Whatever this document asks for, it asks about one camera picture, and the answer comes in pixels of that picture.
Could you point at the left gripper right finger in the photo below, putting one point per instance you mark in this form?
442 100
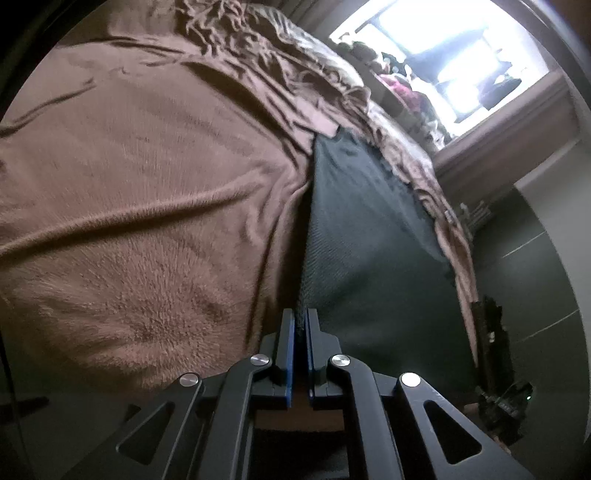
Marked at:
341 382

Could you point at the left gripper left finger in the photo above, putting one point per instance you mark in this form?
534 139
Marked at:
263 381

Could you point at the black sleeveless shirt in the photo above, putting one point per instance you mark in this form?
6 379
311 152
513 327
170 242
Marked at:
376 274

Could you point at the brown bed blanket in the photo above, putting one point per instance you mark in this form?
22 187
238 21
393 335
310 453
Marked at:
156 181

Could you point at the pink plush toy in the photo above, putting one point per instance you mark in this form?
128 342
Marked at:
414 100

